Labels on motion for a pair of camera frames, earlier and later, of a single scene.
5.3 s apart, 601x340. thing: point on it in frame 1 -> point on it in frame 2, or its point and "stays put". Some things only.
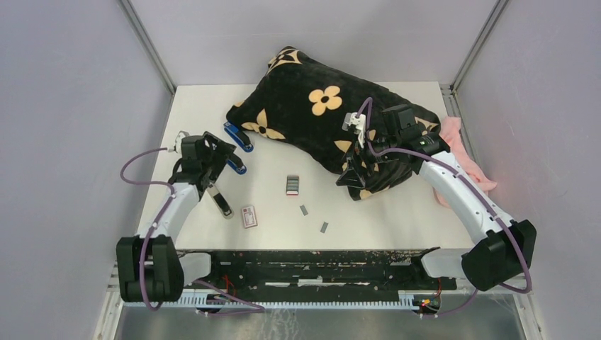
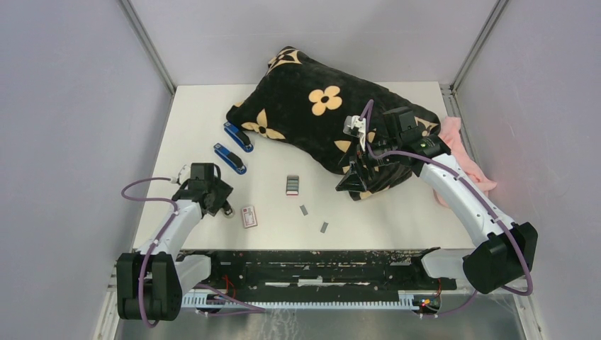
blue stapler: (239, 136) stays put
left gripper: (222, 151) -> (223, 190)
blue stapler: (237, 165) stays put
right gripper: (351, 177) stays put
